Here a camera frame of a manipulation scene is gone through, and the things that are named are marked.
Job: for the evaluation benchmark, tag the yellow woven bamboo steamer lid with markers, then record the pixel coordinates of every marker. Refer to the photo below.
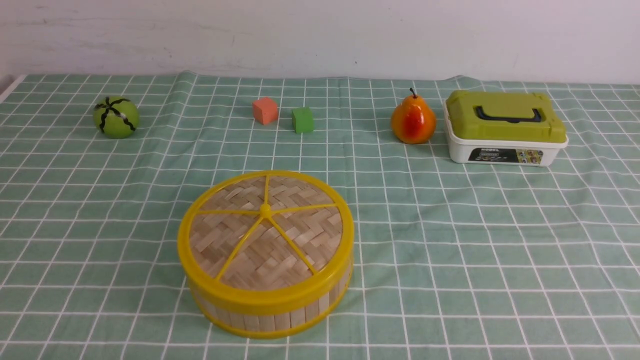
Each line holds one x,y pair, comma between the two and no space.
268,242

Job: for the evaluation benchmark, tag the bamboo steamer base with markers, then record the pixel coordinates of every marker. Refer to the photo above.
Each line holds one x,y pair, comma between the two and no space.
278,325

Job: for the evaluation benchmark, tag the white box with green lid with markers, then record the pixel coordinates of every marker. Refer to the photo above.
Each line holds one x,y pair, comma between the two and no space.
503,128

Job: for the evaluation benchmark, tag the green foam cube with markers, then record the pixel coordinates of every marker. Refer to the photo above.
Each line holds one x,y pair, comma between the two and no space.
302,120

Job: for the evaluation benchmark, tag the orange foam cube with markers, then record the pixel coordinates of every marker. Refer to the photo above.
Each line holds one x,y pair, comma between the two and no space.
265,110

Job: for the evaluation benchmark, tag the orange toy pear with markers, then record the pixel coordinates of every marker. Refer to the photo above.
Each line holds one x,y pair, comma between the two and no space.
413,121

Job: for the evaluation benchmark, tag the green checkered tablecloth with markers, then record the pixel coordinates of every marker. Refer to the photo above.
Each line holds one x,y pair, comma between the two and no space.
452,261

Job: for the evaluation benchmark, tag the green toy watermelon ball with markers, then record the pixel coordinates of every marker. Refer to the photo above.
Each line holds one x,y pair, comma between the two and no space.
116,117

